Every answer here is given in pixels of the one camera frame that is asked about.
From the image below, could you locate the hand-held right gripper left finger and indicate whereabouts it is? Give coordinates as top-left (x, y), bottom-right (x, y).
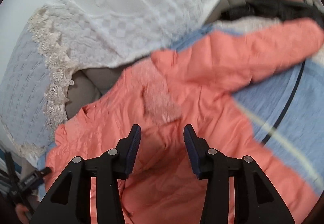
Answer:
top-left (30, 124), bottom-right (141, 224)

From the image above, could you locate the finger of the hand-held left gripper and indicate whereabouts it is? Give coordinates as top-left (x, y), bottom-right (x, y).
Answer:
top-left (37, 167), bottom-right (52, 177)

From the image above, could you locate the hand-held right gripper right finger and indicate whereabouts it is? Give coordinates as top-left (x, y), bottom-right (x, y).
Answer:
top-left (184, 124), bottom-right (295, 224)

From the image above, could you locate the coral puffer jacket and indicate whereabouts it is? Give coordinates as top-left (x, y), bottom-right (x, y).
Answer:
top-left (46, 18), bottom-right (324, 224)

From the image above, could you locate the grey sofa cushion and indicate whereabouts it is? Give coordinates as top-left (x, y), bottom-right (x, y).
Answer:
top-left (210, 0), bottom-right (255, 22)
top-left (66, 66), bottom-right (127, 118)

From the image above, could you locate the light blue lace-trimmed cover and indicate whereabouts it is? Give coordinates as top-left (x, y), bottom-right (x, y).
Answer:
top-left (0, 6), bottom-right (76, 161)

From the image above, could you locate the blue checked sheet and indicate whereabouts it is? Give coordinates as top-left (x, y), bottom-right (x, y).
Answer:
top-left (37, 24), bottom-right (324, 196)

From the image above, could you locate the white textured sofa cover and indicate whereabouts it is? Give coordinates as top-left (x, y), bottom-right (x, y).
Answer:
top-left (51, 0), bottom-right (269, 69)

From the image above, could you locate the beige patterned cloth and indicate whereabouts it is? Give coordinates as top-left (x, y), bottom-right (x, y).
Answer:
top-left (215, 17), bottom-right (288, 36)

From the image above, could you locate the dark cloth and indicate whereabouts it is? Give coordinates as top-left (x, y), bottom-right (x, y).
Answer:
top-left (220, 0), bottom-right (324, 26)

